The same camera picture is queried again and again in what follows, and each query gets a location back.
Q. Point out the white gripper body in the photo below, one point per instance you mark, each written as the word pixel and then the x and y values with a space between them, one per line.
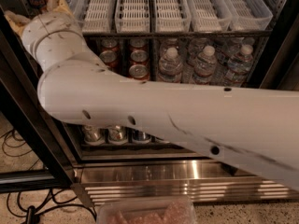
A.
pixel 37 24

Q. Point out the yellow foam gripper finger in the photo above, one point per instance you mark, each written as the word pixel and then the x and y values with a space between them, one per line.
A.
pixel 60 6
pixel 17 22

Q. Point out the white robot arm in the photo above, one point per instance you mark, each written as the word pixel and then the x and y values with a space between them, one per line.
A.
pixel 251 129

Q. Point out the clear shelf tray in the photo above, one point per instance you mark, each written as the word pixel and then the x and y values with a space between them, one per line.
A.
pixel 132 16
pixel 209 15
pixel 171 16
pixel 249 15
pixel 93 16

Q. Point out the second row middle cola can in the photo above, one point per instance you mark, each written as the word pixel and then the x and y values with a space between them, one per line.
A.
pixel 111 59

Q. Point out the second row cola can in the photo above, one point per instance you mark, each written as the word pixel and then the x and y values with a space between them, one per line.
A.
pixel 111 59
pixel 139 57

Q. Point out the second row right cola can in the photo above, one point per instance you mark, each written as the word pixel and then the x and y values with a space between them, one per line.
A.
pixel 139 57

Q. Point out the front right coca-cola can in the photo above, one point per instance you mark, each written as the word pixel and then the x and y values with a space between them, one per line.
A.
pixel 139 72

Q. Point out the left silver can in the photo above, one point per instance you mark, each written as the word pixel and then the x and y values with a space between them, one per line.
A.
pixel 93 135

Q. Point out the left blue can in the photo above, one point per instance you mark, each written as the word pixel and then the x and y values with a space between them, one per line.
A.
pixel 140 137

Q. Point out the left front water bottle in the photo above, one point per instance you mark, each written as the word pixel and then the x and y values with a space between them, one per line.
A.
pixel 170 67

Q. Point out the water bottle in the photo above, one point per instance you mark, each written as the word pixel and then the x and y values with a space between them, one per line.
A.
pixel 170 67
pixel 238 67
pixel 203 66

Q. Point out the middle front water bottle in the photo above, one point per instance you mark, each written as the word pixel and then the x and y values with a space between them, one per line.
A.
pixel 203 66

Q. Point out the right front water bottle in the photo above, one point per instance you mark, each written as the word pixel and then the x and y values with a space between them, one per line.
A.
pixel 238 67

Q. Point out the clear plastic container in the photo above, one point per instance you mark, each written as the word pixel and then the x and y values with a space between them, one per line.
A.
pixel 154 210

